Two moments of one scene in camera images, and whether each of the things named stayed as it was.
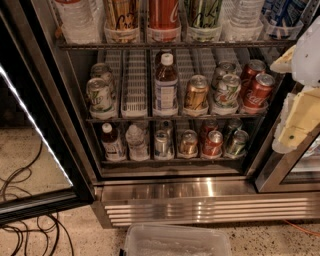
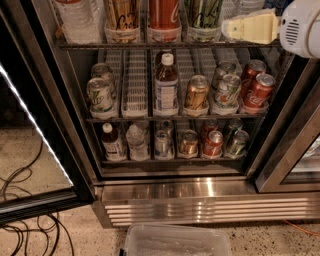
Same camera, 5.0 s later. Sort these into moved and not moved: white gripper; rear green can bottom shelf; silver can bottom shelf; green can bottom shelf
Moved: white gripper
Not moved: rear green can bottom shelf; silver can bottom shelf; green can bottom shelf
